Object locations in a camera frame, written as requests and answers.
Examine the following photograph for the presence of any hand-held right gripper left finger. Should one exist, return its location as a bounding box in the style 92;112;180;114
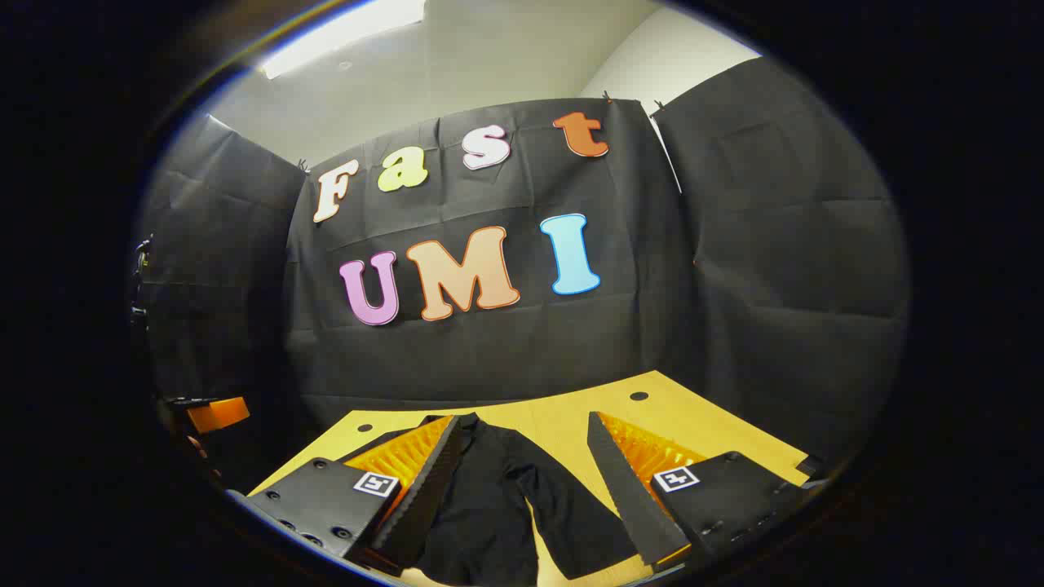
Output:
227;414;462;576

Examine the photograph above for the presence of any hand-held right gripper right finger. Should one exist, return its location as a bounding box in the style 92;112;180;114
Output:
587;410;825;572

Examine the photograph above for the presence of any black jacket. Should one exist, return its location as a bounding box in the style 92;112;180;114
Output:
412;412;641;586

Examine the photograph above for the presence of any black backdrop cloth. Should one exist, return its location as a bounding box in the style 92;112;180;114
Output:
135;57;910;490

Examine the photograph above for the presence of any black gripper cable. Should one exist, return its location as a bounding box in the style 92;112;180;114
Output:
130;235;157;329

